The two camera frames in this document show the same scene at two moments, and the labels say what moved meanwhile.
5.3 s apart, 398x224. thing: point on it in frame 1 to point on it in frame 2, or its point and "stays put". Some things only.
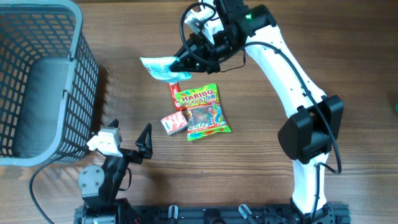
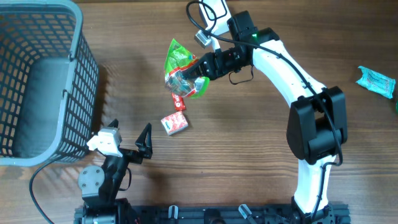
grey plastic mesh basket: [49, 83] stays put
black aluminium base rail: [228, 214] stays put
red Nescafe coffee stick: [175, 88] to [179, 102]
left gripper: [144, 144] stays put
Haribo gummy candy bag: [205, 115] to [176, 59]
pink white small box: [174, 122] stays put
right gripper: [201, 48] to [215, 60]
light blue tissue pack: [159, 68] to [377, 83]
